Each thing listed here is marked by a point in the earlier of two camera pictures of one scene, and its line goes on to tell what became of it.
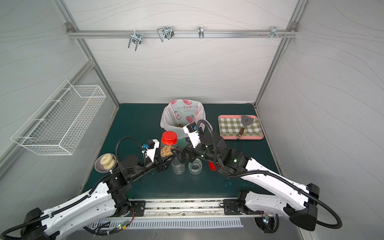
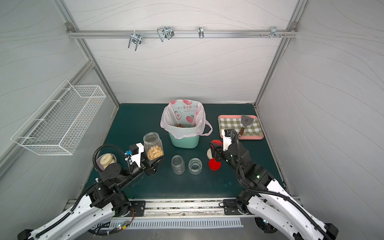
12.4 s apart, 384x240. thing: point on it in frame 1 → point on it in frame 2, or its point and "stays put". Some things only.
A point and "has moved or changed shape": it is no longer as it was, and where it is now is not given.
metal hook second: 167,32 stays put
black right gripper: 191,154 → 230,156
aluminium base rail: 189,208 stays put
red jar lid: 212,166 stays put
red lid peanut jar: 168,141 has moved or changed shape
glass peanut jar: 195,167 stays put
